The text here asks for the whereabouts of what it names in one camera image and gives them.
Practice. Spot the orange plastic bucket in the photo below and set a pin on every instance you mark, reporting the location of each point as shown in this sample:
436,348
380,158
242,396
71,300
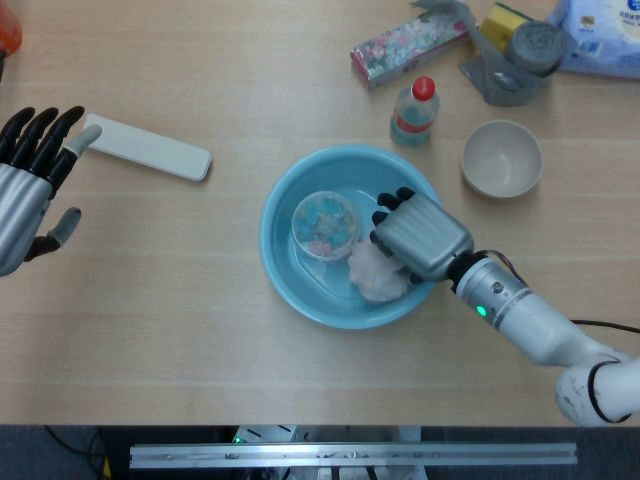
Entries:
7,30

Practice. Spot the yellow scouring sponge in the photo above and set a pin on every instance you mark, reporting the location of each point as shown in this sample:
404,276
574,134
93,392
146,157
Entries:
495,25

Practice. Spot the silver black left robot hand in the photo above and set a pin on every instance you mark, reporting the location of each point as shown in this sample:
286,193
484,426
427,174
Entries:
20,200

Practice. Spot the clear tub of colourful clips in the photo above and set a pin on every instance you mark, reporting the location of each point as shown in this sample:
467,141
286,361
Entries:
325,225

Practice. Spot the beige round bowl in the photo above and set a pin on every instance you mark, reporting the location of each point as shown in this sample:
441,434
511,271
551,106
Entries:
500,160

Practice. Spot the light blue plastic basin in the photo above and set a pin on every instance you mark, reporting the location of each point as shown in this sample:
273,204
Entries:
325,165

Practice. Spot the long white cutlery case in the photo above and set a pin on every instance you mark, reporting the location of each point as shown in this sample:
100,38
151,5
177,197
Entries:
150,150

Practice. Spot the blue white tissue pack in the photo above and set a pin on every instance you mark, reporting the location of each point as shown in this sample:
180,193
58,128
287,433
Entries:
610,45

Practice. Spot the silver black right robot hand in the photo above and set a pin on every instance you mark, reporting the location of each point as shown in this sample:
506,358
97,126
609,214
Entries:
425,235

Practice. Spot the floral patterned long box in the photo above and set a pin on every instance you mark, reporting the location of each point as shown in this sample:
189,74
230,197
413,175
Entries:
400,50

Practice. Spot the clear bottle with red cap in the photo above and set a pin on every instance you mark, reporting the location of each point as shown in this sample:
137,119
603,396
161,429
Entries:
415,120

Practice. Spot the aluminium profile rail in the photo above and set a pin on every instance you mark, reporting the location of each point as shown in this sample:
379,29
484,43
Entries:
350,455

